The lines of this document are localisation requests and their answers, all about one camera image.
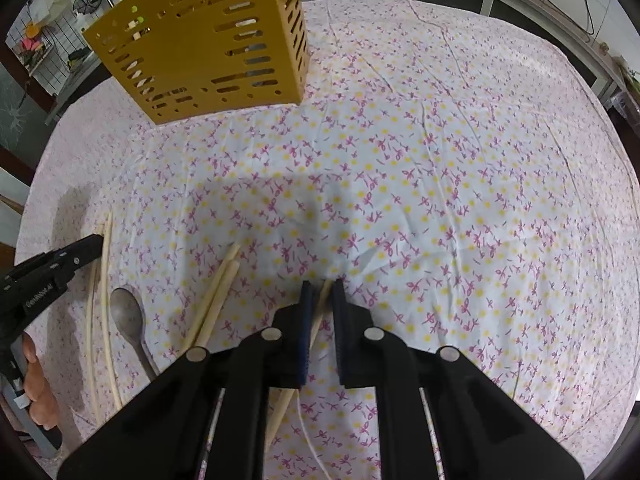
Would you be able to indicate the gripper body black left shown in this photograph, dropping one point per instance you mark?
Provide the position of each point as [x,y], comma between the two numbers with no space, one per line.
[26,291]

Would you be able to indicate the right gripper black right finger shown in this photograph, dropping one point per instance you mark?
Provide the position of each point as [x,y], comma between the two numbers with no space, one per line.
[439,416]

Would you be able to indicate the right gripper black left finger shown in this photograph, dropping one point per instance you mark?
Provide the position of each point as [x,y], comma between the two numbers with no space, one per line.
[205,416]

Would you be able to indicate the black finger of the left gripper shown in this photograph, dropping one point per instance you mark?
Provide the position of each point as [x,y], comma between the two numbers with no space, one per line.
[78,254]

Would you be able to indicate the yellow perforated utensil holder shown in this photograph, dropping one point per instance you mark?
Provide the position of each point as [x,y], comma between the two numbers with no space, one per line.
[183,58]

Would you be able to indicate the wall utensil rack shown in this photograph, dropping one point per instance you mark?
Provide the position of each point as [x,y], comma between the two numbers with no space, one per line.
[46,33]

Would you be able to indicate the dark brown door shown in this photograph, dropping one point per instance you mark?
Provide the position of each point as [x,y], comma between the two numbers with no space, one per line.
[24,131]

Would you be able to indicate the floral pink tablecloth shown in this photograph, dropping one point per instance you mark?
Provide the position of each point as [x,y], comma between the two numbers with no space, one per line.
[453,170]

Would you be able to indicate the left hand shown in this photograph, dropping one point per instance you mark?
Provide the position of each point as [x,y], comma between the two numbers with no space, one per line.
[43,408]

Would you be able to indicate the metal spoon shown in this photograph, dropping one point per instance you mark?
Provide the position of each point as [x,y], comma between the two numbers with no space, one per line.
[129,320]

